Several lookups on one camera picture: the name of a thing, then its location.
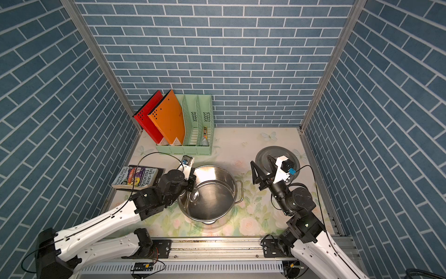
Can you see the small booklet in rack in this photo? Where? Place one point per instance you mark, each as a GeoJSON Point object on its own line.
{"type": "Point", "coordinates": [204, 140]}

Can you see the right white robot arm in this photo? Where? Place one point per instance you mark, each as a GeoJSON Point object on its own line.
{"type": "Point", "coordinates": [306, 237]}

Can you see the floral table mat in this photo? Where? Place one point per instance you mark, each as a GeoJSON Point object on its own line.
{"type": "Point", "coordinates": [233, 149]}

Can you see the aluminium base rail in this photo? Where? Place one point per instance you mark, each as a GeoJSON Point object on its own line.
{"type": "Point", "coordinates": [179, 257]}

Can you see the orange folder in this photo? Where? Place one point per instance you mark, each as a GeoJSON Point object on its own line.
{"type": "Point", "coordinates": [168, 117]}

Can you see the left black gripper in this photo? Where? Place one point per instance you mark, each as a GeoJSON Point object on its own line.
{"type": "Point", "coordinates": [191, 180]}

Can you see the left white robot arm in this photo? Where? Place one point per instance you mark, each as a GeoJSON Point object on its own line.
{"type": "Point", "coordinates": [60, 254]}

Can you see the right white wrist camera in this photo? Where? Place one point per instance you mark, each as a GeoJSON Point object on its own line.
{"type": "Point", "coordinates": [285, 169]}

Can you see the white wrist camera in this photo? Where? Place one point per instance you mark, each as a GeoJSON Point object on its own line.
{"type": "Point", "coordinates": [285, 169]}
{"type": "Point", "coordinates": [187, 166]}

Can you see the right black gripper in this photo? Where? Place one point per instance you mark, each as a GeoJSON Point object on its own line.
{"type": "Point", "coordinates": [263, 179]}

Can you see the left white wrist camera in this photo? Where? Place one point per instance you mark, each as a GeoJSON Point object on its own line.
{"type": "Point", "coordinates": [187, 166]}

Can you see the steel ladle spoon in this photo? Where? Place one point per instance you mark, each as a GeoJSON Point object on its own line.
{"type": "Point", "coordinates": [193, 194]}

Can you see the stainless steel pot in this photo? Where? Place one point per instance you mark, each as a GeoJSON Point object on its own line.
{"type": "Point", "coordinates": [219, 193]}

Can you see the colourful paperback book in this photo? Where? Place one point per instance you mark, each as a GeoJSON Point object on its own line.
{"type": "Point", "coordinates": [137, 178]}

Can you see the red folder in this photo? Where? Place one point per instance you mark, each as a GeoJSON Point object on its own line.
{"type": "Point", "coordinates": [142, 117]}

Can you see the green file organizer rack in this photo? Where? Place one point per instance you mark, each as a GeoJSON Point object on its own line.
{"type": "Point", "coordinates": [198, 113]}

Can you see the steel pot lid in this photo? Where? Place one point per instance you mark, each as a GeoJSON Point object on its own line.
{"type": "Point", "coordinates": [275, 151]}

